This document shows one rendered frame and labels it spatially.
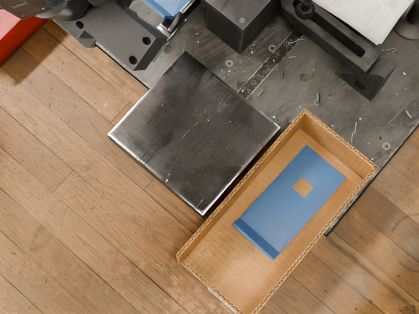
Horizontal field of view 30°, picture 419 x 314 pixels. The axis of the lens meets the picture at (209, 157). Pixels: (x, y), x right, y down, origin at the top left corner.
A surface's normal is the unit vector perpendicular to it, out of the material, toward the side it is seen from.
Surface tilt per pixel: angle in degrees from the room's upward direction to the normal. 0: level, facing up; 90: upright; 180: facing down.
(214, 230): 0
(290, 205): 0
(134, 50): 29
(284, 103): 0
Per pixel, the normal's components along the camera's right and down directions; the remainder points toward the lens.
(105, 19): -0.31, 0.14
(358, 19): 0.01, -0.26
